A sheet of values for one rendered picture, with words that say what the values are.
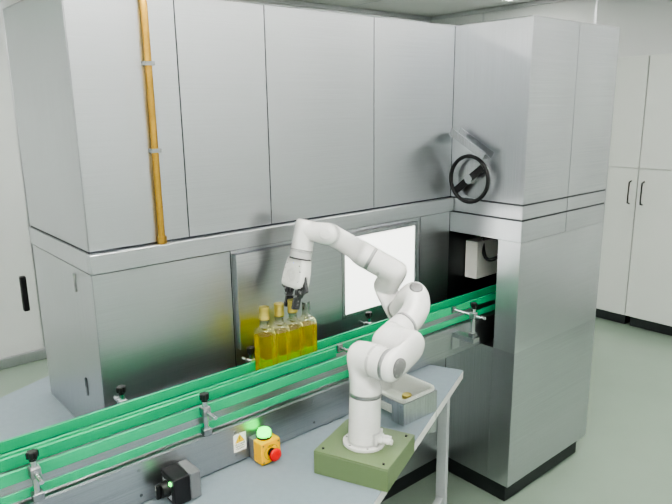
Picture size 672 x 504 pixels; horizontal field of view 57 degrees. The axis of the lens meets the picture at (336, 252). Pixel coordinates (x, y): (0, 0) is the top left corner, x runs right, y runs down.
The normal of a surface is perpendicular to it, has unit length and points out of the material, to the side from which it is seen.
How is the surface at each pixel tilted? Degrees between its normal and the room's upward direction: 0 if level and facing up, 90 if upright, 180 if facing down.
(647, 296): 90
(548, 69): 90
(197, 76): 90
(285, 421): 90
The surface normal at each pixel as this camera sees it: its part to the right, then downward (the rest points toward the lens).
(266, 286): 0.65, 0.16
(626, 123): -0.76, 0.16
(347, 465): -0.44, 0.21
